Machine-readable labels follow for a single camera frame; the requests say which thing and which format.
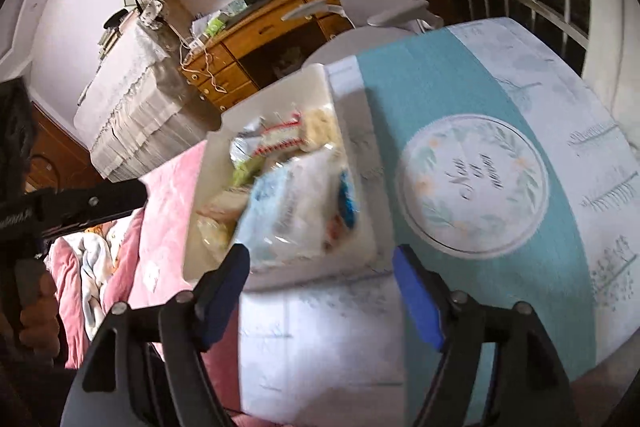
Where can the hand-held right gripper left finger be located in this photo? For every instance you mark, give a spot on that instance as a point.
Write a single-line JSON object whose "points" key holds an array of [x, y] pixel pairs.
{"points": [[220, 302]]}

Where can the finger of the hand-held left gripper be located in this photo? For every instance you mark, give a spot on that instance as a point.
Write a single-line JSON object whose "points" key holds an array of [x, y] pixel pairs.
{"points": [[100, 202]]}

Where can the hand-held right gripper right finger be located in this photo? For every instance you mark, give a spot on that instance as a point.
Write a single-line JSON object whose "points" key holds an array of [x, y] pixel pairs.
{"points": [[417, 302]]}

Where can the clear bag of puffed snacks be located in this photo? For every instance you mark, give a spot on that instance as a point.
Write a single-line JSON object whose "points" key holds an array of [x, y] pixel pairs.
{"points": [[215, 222], [320, 127]]}

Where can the large light blue snack bag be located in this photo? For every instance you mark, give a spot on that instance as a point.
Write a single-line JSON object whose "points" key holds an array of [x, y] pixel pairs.
{"points": [[285, 207]]}

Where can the blue snack packet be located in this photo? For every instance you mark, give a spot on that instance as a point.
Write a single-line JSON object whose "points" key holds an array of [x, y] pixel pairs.
{"points": [[347, 202]]}

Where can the green snack packet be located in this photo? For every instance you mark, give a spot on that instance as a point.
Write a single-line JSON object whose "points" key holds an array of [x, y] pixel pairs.
{"points": [[245, 172]]}

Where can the silver snack packet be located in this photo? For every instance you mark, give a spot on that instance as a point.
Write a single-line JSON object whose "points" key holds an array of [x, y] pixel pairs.
{"points": [[242, 139]]}

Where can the red white snack packet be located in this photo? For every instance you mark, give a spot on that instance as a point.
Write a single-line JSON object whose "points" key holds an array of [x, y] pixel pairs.
{"points": [[280, 139]]}

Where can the white storage box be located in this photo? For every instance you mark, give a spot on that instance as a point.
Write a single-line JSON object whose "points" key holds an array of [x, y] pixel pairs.
{"points": [[280, 92]]}

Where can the person's left hand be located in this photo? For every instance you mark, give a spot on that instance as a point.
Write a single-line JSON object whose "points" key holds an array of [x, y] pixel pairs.
{"points": [[40, 314]]}

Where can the pale printed cloth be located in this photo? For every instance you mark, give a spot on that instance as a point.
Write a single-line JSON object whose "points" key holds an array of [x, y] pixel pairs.
{"points": [[95, 267]]}

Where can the pink blanket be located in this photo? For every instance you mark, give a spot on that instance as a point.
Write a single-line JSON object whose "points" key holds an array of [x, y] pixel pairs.
{"points": [[165, 207]]}

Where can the brown wooden cabinet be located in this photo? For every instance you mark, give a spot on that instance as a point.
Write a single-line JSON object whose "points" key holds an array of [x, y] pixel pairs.
{"points": [[50, 147]]}

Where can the cloth-covered side table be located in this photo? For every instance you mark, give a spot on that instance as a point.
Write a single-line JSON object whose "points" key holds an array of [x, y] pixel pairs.
{"points": [[130, 72]]}

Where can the person's dark clothing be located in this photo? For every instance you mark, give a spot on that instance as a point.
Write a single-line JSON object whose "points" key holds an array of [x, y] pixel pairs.
{"points": [[30, 387]]}

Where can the black object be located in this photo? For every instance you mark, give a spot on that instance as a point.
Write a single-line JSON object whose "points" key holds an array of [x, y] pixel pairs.
{"points": [[116, 19]]}

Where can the white device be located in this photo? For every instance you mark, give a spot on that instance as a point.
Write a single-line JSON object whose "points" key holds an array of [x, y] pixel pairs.
{"points": [[152, 11]]}

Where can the teal printed tablecloth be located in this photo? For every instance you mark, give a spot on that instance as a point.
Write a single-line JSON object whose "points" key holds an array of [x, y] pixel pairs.
{"points": [[450, 97]]}

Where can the green box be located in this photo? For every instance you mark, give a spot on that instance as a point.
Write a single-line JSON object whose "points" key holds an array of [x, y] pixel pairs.
{"points": [[215, 26]]}

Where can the wooden desk with drawers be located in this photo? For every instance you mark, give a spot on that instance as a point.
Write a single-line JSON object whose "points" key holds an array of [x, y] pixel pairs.
{"points": [[260, 27]]}

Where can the white pink-flowered cloth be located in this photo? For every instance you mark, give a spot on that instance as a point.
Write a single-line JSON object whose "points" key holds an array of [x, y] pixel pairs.
{"points": [[607, 32]]}

